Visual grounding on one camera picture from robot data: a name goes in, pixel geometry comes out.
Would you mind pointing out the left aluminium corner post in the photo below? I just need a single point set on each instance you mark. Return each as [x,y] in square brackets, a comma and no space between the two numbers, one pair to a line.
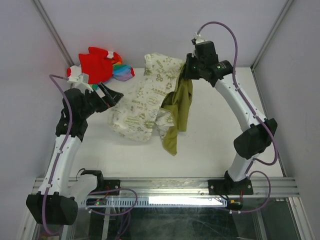
[53,32]

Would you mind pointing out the right aluminium corner post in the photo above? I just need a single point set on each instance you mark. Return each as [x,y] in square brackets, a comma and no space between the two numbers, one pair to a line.
[272,33]

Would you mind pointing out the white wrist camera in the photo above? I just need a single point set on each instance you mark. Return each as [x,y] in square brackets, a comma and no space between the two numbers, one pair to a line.
[78,79]
[197,39]

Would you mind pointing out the aluminium front rail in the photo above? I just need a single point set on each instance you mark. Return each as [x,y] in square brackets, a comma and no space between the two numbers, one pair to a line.
[277,187]

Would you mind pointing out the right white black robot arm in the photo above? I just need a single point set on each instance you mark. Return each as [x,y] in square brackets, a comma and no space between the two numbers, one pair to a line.
[257,130]

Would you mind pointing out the cream green printed jacket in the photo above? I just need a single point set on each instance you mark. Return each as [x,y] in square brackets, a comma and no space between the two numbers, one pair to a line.
[160,100]

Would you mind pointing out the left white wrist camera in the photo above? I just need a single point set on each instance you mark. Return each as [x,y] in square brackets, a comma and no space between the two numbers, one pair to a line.
[78,79]

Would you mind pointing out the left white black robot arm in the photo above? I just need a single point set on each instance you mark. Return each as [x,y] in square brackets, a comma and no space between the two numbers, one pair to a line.
[55,203]

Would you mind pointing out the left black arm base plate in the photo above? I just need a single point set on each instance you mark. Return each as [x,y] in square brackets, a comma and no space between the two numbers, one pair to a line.
[112,184]

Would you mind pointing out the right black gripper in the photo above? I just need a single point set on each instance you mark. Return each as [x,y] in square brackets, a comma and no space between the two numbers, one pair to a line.
[189,58]

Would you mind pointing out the aluminium corner post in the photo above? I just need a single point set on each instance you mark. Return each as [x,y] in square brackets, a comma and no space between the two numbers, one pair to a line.
[53,32]
[272,33]

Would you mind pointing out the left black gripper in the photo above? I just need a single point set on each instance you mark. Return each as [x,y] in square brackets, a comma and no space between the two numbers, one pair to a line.
[111,97]

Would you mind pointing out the red rainbow striped garment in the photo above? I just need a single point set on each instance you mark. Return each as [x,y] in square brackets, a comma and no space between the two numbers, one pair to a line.
[101,65]

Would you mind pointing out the grey slotted cable duct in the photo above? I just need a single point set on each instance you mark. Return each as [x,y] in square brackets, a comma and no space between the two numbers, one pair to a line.
[156,202]

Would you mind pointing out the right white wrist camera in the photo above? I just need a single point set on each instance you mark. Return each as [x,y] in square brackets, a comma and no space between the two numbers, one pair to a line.
[197,39]

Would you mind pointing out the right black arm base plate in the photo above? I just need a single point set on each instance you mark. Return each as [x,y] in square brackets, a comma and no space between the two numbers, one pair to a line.
[229,187]

